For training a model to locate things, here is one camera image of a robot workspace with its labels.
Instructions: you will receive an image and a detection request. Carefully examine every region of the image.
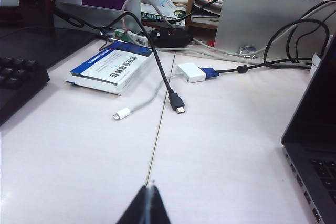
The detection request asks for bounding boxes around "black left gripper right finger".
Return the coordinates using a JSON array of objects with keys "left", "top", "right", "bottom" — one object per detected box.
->
[{"left": 148, "top": 184, "right": 172, "bottom": 224}]

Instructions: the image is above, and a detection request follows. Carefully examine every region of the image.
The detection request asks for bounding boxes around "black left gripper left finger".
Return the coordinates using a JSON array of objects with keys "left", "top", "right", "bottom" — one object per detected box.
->
[{"left": 115, "top": 185, "right": 150, "bottom": 224}]

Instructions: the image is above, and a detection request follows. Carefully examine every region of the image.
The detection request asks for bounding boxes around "gray laptop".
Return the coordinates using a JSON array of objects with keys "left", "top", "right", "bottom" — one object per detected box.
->
[{"left": 280, "top": 34, "right": 336, "bottom": 224}]

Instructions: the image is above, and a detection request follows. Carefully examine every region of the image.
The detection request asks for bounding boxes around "silver laptop lid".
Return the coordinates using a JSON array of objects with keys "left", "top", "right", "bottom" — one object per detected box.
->
[{"left": 214, "top": 0, "right": 336, "bottom": 60}]

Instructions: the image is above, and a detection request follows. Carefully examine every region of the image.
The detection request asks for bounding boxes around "white laptop charger plug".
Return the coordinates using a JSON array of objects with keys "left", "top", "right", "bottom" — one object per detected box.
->
[{"left": 309, "top": 52, "right": 323, "bottom": 77}]

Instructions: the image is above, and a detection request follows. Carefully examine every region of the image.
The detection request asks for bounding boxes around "blue and white book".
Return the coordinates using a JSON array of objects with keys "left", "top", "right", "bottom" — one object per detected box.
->
[{"left": 64, "top": 40, "right": 154, "bottom": 96}]

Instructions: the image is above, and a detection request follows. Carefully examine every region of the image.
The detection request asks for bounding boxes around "black pouch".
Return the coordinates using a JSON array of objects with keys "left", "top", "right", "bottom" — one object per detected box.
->
[{"left": 149, "top": 27, "right": 195, "bottom": 48}]

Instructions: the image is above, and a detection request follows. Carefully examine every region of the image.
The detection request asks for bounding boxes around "small green white box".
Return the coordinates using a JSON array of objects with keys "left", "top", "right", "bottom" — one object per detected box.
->
[{"left": 113, "top": 28, "right": 150, "bottom": 47}]

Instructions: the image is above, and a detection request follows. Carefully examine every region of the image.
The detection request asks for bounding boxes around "black keyboard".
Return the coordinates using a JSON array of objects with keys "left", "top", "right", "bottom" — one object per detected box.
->
[{"left": 0, "top": 56, "right": 50, "bottom": 126}]

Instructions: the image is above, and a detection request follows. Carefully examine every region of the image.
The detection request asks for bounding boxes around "crumpled foil wrapper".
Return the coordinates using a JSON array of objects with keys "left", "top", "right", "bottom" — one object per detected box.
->
[{"left": 238, "top": 45, "right": 257, "bottom": 58}]

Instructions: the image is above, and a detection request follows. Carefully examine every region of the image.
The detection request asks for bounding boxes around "green printed box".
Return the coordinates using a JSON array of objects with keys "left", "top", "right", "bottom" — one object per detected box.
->
[{"left": 140, "top": 3, "right": 186, "bottom": 28}]

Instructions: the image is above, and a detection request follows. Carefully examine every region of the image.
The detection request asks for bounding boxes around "cardboard box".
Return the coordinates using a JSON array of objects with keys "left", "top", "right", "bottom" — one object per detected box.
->
[{"left": 187, "top": 0, "right": 227, "bottom": 30}]

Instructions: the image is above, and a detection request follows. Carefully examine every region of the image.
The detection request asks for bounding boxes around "black HDMI cable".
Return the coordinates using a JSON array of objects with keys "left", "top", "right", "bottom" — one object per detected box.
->
[{"left": 54, "top": 6, "right": 187, "bottom": 116}]

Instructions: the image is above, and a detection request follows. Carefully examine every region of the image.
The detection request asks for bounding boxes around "white adapter with white cable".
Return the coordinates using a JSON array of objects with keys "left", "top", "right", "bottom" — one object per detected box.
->
[{"left": 111, "top": 62, "right": 207, "bottom": 121}]

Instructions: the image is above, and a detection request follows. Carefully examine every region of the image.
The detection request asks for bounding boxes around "blue plug black cable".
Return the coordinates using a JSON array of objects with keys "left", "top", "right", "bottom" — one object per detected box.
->
[{"left": 198, "top": 18, "right": 330, "bottom": 81}]

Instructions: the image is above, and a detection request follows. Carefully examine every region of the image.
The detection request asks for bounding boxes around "long white cable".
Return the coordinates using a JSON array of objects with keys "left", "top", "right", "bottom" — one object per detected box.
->
[{"left": 156, "top": 37, "right": 313, "bottom": 68}]

